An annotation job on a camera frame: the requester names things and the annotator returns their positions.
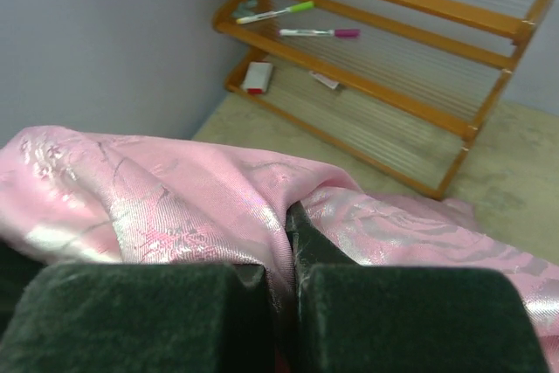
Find pink satin pillowcase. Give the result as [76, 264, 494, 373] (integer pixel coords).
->
[1, 126, 558, 370]

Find wooden shelf rack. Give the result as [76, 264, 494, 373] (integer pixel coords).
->
[213, 0, 554, 198]

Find magenta capped marker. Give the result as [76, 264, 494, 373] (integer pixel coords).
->
[278, 29, 361, 39]

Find green capped marker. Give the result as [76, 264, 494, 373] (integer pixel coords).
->
[236, 1, 314, 24]

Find small grey clip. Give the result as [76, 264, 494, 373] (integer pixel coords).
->
[232, 0, 259, 19]

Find small white card packet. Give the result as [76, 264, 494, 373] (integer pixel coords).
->
[308, 71, 343, 91]

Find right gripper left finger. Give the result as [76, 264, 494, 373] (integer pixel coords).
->
[1, 247, 275, 372]

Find white red eraser box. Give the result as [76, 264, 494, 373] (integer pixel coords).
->
[241, 61, 273, 94]

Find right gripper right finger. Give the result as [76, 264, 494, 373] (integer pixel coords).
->
[286, 204, 549, 372]

